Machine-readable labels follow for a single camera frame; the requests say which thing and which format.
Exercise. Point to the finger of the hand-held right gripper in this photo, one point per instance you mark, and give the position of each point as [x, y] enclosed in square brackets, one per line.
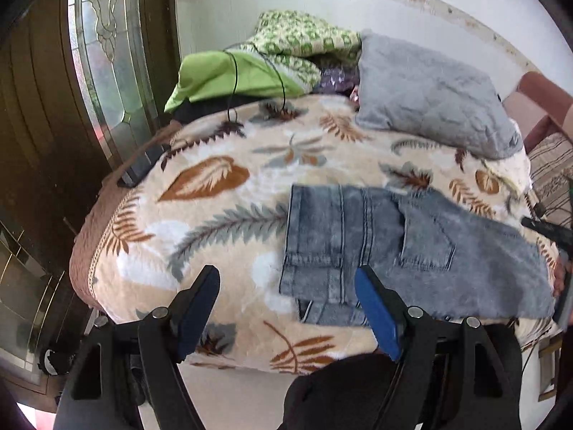
[548, 230]

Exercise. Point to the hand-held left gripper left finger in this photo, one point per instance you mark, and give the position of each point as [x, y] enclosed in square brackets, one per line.
[197, 316]

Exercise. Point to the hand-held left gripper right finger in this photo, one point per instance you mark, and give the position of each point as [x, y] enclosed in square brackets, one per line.
[376, 313]

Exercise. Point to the grey-blue denim pants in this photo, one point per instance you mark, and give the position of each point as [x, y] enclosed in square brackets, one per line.
[429, 251]

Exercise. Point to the person's right hand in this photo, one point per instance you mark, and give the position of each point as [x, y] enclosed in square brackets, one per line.
[559, 280]

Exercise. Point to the striped patterned sofa cushion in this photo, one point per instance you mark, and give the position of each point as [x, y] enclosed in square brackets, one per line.
[553, 165]

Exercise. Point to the white fleece blanket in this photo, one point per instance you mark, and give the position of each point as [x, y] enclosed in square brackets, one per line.
[515, 168]

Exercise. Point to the leaf-print fleece blanket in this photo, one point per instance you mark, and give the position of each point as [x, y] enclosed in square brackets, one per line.
[232, 215]

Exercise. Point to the pink sofa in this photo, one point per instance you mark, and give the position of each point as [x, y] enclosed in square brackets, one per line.
[532, 98]

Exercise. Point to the grey quilted pillow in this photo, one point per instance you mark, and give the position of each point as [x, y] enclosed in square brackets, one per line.
[429, 94]

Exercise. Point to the purple patterned cloth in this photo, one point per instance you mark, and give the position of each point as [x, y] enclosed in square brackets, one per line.
[338, 78]

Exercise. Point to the plain lime green cloth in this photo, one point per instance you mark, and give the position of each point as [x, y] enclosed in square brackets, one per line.
[224, 78]

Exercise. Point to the wooden door with leaded glass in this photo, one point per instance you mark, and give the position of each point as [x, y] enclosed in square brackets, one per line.
[112, 53]

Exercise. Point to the green patterned quilt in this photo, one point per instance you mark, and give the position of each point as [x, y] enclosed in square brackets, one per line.
[300, 38]

